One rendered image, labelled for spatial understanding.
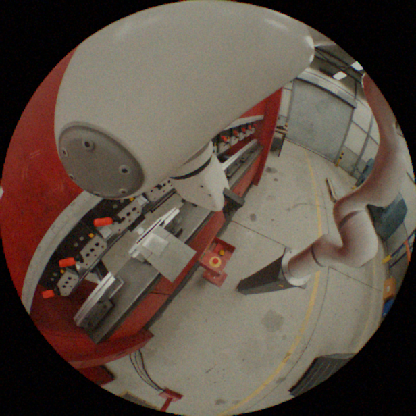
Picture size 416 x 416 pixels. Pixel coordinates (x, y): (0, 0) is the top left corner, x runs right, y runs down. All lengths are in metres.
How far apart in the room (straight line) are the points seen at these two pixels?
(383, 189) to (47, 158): 0.73
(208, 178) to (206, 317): 1.51
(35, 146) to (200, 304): 1.65
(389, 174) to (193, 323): 1.69
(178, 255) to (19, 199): 0.64
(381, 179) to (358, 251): 0.18
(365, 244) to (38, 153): 0.80
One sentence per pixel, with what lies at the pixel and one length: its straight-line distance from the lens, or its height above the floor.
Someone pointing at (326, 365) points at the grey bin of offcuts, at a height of 0.34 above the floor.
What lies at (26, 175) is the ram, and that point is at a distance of 0.43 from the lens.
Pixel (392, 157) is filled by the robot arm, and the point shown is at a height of 1.60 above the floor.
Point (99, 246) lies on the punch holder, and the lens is 0.53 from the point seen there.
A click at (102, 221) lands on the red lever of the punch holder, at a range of 0.43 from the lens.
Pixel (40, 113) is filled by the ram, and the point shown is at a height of 1.67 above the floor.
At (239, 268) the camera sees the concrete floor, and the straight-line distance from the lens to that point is 1.63.
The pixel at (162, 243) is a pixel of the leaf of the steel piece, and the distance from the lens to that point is 0.63.
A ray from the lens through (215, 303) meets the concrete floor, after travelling 1.55.
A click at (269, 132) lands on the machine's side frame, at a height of 1.13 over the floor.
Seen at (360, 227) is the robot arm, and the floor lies 1.40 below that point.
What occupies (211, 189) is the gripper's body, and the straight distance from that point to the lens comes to 0.17.
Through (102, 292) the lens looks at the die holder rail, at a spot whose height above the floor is 0.97.
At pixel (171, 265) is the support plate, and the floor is 1.00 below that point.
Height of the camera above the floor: 1.54
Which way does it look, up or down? 49 degrees down
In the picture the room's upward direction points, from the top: straight up
